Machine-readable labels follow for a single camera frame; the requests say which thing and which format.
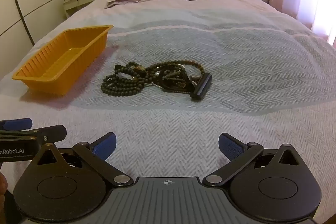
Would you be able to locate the black wristband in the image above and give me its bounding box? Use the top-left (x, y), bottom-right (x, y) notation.
top-left (190, 73), bottom-right (213, 102)

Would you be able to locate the dark green bead necklace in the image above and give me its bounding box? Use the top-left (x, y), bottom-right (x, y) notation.
top-left (101, 61), bottom-right (148, 96)

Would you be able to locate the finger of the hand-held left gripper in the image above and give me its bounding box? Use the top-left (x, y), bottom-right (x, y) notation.
top-left (0, 124), bottom-right (67, 143)
top-left (0, 118), bottom-right (33, 131)

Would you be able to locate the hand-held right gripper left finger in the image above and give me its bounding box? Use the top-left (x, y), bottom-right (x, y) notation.
top-left (31, 132), bottom-right (134, 186)

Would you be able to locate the orange plastic tray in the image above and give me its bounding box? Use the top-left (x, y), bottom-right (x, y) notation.
top-left (12, 25), bottom-right (114, 96)

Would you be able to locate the white pearl necklace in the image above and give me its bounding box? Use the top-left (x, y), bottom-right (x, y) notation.
top-left (153, 71), bottom-right (198, 88)

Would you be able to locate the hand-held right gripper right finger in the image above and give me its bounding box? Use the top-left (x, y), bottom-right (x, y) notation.
top-left (203, 133), bottom-right (305, 186)

